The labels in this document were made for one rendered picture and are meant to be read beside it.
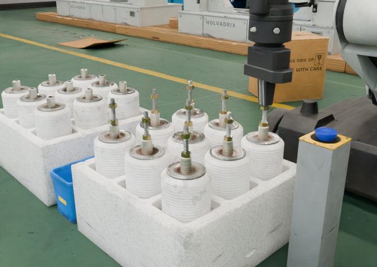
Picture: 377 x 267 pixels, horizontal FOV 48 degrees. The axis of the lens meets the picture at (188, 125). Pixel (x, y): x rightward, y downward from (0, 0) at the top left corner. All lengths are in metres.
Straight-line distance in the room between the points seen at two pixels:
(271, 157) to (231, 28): 2.49
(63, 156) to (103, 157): 0.26
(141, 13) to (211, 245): 3.50
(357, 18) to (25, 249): 0.93
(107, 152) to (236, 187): 0.29
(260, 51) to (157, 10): 3.44
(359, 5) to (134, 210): 0.67
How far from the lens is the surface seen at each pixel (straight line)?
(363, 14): 1.06
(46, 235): 1.12
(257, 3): 0.84
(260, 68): 0.90
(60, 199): 1.16
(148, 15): 4.23
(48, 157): 1.17
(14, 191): 1.35
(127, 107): 1.30
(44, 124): 1.20
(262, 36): 0.87
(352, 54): 1.17
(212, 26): 3.49
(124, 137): 0.96
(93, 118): 1.24
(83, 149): 1.22
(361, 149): 1.17
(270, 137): 0.97
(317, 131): 0.81
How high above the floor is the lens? 0.61
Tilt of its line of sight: 20 degrees down
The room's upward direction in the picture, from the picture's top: straight up
